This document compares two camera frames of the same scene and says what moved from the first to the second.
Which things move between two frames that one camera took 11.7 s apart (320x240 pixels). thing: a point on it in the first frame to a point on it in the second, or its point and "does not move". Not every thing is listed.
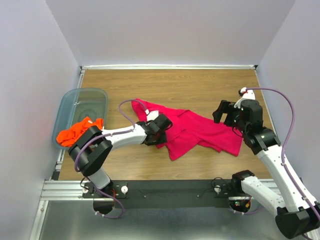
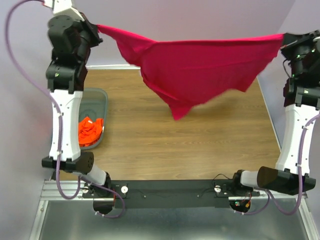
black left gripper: x=162 y=140 to x=91 y=28
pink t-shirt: x=189 y=132 to x=188 y=73
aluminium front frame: x=65 y=214 does not move
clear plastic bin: x=78 y=103 does not move
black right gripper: x=226 y=107 to x=291 y=41
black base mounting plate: x=131 y=194 does not move
